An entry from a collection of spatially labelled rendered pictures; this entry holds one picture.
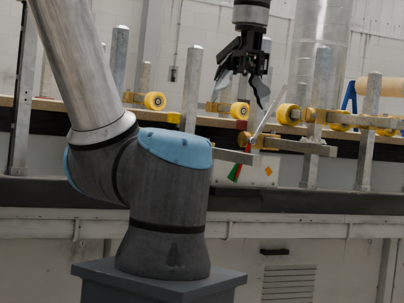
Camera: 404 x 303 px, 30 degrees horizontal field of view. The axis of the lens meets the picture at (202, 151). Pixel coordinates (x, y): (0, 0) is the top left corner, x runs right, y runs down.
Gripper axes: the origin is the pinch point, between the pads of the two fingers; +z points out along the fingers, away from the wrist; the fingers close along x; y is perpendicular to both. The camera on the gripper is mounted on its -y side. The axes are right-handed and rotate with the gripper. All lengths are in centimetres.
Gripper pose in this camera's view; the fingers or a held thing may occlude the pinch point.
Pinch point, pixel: (235, 107)
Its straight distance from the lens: 189.0
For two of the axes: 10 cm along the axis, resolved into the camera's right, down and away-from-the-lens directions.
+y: 4.8, 1.0, -8.7
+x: 8.7, 0.7, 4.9
